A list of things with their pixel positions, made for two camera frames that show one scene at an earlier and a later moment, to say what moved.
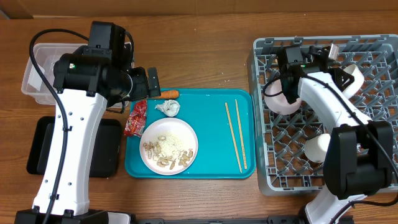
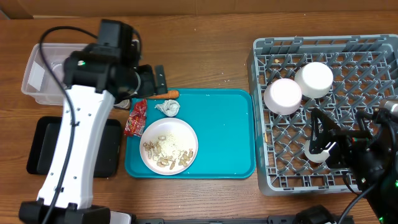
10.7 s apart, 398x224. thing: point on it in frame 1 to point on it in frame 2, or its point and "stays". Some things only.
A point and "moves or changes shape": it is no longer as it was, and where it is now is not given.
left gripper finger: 153,86 to 161,86
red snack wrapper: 135,123 stays
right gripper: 344,78 to 334,146
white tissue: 170,107 stays
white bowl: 278,104 stays
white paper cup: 315,149 stays
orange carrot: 168,94 stays
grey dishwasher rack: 285,167 stays
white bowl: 356,85 moves or changes shape
